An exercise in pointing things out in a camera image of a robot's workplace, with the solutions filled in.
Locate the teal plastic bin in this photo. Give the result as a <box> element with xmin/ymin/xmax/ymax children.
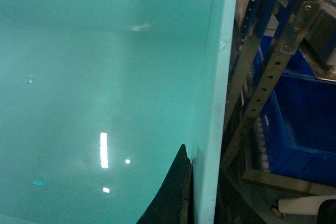
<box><xmin>1</xmin><ymin>0</ymin><xmax>236</xmax><ymax>223</ymax></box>

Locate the blue bin right middle shelf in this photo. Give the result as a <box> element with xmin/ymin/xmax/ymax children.
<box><xmin>260</xmin><ymin>51</ymin><xmax>335</xmax><ymax>186</ymax></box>

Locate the steel left shelf frame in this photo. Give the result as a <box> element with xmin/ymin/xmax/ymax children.
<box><xmin>220</xmin><ymin>0</ymin><xmax>336</xmax><ymax>196</ymax></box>

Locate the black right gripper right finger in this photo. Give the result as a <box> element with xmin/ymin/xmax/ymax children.
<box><xmin>214</xmin><ymin>172</ymin><xmax>265</xmax><ymax>223</ymax></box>

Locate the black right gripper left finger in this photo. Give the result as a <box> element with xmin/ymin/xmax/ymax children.
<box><xmin>137</xmin><ymin>144</ymin><xmax>194</xmax><ymax>224</ymax></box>

